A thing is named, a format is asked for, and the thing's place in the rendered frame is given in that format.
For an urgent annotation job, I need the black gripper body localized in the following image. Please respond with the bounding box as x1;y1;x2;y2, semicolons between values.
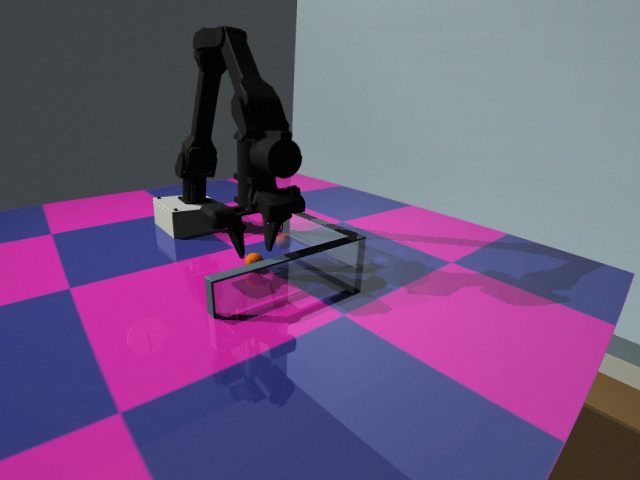
199;168;305;229

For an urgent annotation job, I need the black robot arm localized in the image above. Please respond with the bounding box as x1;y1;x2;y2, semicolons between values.
175;25;302;222

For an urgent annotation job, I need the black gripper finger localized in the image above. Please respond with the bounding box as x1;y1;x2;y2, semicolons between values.
224;223;247;259
262;216;287;252

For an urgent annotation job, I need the clear l-shaped low wall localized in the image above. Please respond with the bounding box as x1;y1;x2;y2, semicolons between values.
213;214;366;318

